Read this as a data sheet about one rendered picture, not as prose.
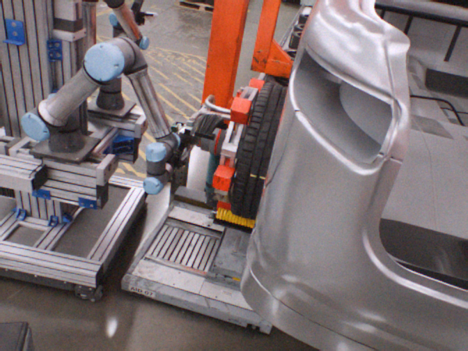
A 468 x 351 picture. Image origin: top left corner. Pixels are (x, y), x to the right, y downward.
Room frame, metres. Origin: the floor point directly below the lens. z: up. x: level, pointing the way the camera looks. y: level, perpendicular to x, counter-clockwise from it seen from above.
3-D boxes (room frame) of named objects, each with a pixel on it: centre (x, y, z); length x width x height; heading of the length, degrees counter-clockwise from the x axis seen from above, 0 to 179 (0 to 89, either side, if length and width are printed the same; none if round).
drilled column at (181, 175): (2.40, 0.40, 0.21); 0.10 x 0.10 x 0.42; 83
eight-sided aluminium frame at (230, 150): (1.70, 0.01, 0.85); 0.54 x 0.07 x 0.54; 173
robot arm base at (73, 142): (1.45, 0.76, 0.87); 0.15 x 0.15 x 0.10
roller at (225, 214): (1.57, -0.08, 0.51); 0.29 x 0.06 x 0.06; 83
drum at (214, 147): (1.70, 0.08, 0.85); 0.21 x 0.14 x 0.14; 83
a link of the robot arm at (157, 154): (1.28, 0.30, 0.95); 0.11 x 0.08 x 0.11; 173
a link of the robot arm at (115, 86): (1.95, 0.75, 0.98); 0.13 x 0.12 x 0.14; 74
